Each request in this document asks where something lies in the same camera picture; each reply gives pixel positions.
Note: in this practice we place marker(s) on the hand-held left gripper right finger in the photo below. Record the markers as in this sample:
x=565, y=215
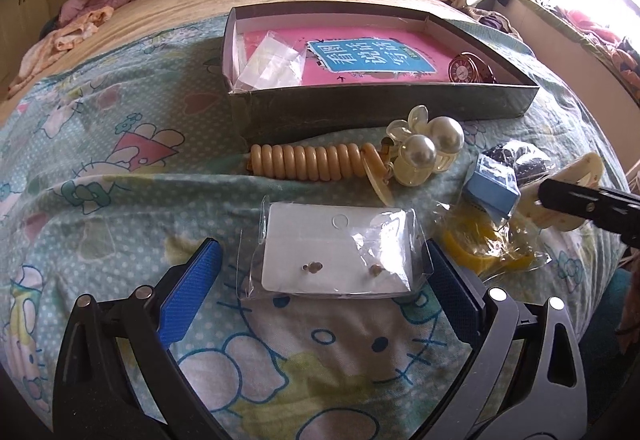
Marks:
x=450, y=292

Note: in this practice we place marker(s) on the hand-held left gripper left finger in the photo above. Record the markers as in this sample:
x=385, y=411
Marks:
x=192, y=290

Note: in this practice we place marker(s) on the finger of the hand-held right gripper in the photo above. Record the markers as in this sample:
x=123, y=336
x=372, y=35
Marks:
x=590, y=207

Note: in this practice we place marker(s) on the cream toothed hair claw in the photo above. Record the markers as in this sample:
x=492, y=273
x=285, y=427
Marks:
x=550, y=220

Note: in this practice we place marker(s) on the bagged yellow bangle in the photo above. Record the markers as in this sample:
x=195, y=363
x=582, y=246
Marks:
x=465, y=245

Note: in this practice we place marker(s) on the small blue box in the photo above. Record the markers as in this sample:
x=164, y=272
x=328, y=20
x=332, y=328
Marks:
x=492, y=190

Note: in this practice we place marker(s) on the bagged white earring card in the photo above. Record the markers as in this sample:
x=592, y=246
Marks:
x=320, y=245

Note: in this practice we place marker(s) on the dark shallow cardboard box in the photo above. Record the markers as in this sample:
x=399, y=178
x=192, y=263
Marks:
x=350, y=109

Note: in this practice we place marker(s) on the cartoon print blanket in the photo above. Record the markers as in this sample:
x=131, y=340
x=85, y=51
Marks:
x=125, y=200

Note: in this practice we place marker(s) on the cream flower hair clip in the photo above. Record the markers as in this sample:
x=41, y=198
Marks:
x=404, y=123

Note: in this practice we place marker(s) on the clothes on window ledge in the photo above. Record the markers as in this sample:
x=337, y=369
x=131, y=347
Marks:
x=590, y=24

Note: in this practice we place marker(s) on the brown round wristwatch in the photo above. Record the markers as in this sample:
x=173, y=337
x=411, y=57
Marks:
x=462, y=67

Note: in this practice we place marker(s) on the clear plastic bag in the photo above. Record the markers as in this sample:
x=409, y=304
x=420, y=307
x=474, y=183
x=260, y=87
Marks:
x=272, y=64

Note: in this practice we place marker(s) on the pink book with blue label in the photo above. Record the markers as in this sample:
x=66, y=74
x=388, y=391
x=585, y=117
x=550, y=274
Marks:
x=330, y=69

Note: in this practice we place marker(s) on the peach patterned cloth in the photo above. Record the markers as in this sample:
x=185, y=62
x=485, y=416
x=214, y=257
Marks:
x=65, y=32

